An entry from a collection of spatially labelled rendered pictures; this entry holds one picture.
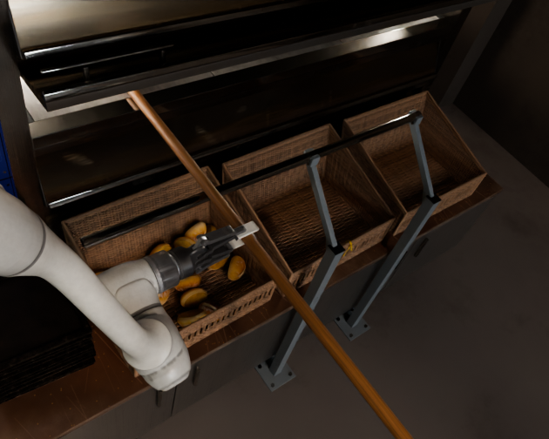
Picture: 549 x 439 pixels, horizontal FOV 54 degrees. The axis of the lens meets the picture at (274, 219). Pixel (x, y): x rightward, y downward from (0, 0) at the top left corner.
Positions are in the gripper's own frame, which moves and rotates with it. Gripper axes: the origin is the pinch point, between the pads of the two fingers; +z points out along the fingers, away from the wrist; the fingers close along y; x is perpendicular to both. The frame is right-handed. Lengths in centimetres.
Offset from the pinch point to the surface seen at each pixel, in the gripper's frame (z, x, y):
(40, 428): -56, -3, 62
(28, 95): -26, -70, 2
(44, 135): -28, -54, 2
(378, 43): 102, -54, 1
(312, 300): 36, 7, 53
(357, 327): 88, 8, 118
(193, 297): 1, -16, 55
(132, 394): -30, 1, 62
